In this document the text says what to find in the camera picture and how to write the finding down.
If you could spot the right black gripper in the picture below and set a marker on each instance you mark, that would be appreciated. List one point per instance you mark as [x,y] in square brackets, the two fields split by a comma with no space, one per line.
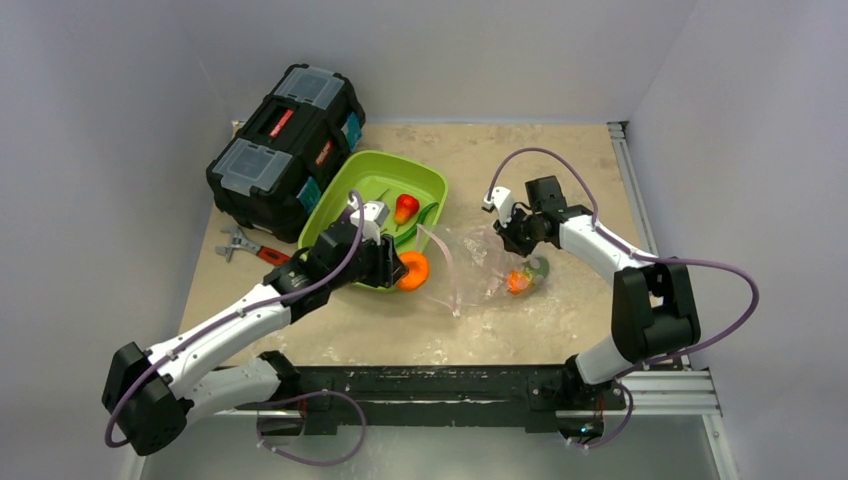
[510,232]

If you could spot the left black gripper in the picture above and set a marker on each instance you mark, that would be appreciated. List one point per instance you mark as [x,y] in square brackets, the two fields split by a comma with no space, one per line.
[387,266]

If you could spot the orange fake orange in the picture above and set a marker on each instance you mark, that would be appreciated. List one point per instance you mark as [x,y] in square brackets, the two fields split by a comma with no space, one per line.
[418,271]

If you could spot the clear zip top bag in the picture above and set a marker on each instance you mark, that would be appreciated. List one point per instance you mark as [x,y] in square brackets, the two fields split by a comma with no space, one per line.
[468,267]

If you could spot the lime green plastic tray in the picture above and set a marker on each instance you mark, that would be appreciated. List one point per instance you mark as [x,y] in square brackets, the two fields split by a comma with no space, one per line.
[378,175]

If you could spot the green fake chili pepper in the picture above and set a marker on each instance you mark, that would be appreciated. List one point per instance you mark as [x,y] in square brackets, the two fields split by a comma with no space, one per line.
[411,232]

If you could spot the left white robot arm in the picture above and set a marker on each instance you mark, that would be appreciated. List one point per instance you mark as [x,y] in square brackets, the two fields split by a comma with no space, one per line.
[153,394]

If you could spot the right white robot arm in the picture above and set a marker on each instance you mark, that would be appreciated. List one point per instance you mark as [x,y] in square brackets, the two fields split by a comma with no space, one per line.
[653,308]

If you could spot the black plastic toolbox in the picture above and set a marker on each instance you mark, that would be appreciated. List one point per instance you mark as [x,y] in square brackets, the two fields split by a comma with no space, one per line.
[279,163]

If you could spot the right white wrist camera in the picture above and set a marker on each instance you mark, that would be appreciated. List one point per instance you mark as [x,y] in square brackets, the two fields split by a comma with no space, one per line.
[499,200]

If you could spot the red handled adjustable wrench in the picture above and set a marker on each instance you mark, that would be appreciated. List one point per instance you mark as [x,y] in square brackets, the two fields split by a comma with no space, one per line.
[239,241]

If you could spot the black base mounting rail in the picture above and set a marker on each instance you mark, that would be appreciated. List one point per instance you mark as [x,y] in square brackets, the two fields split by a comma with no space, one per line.
[535,398]

